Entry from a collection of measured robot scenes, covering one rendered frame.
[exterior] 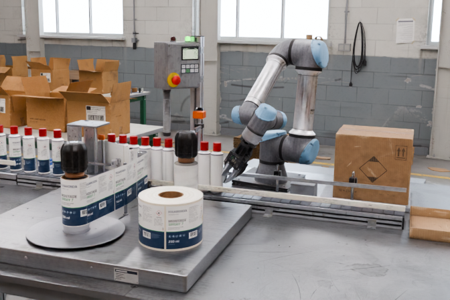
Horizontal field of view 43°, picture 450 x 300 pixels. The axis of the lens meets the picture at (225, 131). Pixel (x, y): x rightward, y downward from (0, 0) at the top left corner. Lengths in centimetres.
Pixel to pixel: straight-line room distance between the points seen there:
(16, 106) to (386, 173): 291
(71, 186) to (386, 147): 123
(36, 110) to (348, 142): 261
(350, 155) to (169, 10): 646
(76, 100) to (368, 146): 227
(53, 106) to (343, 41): 439
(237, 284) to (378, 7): 615
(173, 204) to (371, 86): 604
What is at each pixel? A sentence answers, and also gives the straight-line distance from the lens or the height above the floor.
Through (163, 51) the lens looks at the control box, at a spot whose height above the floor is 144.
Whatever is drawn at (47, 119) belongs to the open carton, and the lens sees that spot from 432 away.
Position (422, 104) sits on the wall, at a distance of 751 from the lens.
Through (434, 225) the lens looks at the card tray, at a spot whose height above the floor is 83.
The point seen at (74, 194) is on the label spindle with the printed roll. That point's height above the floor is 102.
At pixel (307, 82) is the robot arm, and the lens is 249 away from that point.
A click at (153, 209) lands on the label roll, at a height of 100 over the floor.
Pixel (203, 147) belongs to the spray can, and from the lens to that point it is 230.
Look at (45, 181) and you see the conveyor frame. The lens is 265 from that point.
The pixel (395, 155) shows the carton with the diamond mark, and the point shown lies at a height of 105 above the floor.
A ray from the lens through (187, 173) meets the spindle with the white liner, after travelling 202.
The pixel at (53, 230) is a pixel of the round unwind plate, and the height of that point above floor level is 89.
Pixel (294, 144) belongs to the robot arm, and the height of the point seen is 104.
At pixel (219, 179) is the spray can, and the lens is 231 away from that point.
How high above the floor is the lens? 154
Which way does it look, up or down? 10 degrees down
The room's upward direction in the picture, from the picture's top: 1 degrees clockwise
